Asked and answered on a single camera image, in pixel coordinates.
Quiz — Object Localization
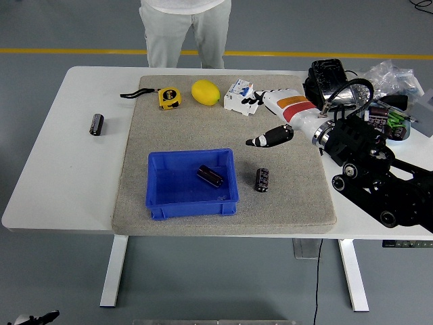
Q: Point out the brown cylindrical battery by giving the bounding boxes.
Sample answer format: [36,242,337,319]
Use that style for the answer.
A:
[196,165,225,188]

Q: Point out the black battery with white print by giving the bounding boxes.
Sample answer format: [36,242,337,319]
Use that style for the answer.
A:
[254,167,270,194]

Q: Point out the green plastic pieces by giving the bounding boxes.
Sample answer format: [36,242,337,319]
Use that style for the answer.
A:
[386,111,409,129]

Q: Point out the blue plastic box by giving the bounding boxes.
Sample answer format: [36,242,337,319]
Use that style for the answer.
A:
[144,148,240,221]

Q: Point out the yellow lemon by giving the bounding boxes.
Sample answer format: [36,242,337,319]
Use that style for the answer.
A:
[191,79,221,106]

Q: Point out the black table control panel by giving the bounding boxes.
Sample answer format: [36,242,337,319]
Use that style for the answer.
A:
[382,239,433,248]

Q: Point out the black pouch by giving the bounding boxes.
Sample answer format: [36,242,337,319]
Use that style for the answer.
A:
[377,94,409,110]

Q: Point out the white circuit breaker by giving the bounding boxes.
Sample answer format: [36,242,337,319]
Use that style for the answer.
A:
[223,78,260,117]

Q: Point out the black hanging cable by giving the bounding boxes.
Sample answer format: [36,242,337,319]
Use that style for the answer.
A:
[313,238,324,325]

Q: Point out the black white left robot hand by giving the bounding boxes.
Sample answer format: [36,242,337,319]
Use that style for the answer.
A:
[6,309,61,325]

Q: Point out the dark battery with grey stripe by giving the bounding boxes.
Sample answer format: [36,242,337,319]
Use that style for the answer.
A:
[89,113,104,137]

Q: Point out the white table leg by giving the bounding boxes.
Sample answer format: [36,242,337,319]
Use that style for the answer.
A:
[337,238,369,312]
[99,234,130,308]

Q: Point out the black glossy case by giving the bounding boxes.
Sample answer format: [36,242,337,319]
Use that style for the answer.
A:
[302,58,355,111]

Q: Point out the grey table bracket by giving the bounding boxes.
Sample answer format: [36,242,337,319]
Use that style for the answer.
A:
[292,238,322,260]

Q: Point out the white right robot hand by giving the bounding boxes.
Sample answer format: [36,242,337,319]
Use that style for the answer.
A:
[240,88,329,149]

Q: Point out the person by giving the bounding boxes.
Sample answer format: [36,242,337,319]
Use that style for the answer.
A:
[139,0,233,69]

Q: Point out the light blue bowl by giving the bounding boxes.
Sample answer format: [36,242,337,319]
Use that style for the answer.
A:
[363,103,413,145]

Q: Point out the clear plastic bag of screws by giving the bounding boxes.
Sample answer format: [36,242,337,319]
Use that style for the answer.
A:
[351,60,426,106]

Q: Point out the yellow tape measure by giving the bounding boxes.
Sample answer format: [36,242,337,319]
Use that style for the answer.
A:
[120,87,182,111]

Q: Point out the black floor cable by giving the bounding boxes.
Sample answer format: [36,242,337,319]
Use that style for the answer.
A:
[409,0,433,14]

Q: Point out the grey-brown mat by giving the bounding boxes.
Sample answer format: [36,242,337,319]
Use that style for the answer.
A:
[110,74,338,235]

